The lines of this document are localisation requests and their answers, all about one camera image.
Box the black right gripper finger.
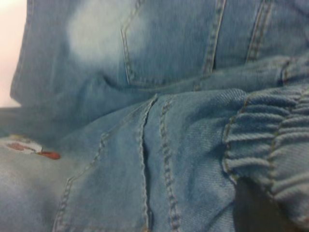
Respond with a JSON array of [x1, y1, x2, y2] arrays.
[[234, 177, 300, 232]]

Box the blue denim shorts basketball print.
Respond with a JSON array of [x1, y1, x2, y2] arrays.
[[0, 0, 309, 232]]

